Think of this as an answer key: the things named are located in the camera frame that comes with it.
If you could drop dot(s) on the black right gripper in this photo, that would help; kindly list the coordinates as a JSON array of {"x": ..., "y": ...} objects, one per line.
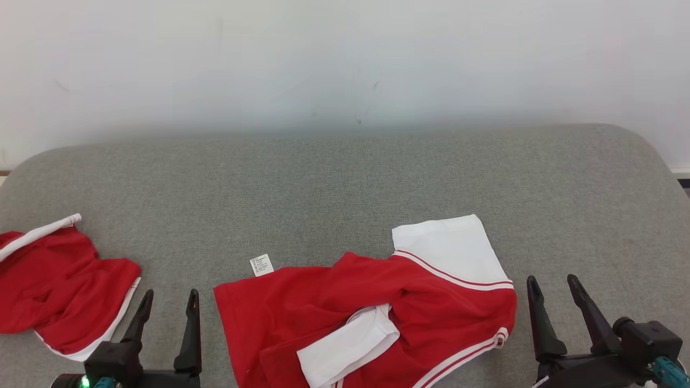
[{"x": 582, "y": 372}]

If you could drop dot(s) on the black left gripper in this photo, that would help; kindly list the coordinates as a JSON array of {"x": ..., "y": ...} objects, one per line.
[{"x": 170, "y": 379}]

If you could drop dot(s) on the red jersey number 23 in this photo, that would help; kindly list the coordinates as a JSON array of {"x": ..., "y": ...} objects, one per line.
[{"x": 59, "y": 291}]

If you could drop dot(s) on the red shorts white stripes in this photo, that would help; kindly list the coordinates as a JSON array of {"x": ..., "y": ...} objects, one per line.
[{"x": 302, "y": 307}]

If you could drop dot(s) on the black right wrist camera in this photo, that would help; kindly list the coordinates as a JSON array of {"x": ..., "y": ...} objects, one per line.
[{"x": 649, "y": 342}]

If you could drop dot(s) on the white wall baseboard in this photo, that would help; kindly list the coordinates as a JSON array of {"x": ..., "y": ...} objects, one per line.
[{"x": 681, "y": 171}]

